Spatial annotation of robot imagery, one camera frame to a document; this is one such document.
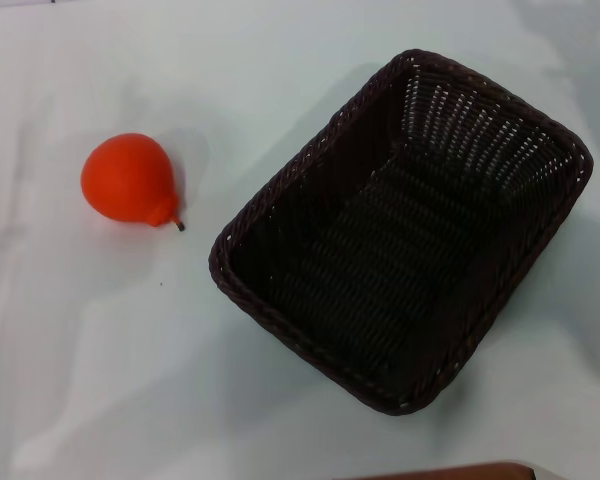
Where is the black woven rectangular basket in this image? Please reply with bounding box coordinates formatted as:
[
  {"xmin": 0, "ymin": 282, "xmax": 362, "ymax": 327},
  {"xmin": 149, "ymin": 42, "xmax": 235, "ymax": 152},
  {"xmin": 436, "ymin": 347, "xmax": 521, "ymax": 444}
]
[{"xmin": 208, "ymin": 48, "xmax": 594, "ymax": 417}]

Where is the orange toy pear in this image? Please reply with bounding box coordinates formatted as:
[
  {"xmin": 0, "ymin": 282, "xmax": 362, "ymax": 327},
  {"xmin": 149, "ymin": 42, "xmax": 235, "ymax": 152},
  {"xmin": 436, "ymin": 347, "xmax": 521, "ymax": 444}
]
[{"xmin": 80, "ymin": 132, "xmax": 187, "ymax": 234}]

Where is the white tablecloth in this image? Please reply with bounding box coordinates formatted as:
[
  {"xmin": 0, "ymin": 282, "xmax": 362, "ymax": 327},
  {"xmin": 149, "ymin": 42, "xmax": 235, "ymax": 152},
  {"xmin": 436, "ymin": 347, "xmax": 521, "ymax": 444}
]
[{"xmin": 0, "ymin": 0, "xmax": 600, "ymax": 480}]

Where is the brown wooden board edge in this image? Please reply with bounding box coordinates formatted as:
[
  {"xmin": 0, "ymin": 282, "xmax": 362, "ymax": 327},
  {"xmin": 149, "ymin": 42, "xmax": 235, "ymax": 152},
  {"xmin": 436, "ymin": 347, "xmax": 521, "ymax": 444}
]
[{"xmin": 363, "ymin": 460, "xmax": 537, "ymax": 480}]

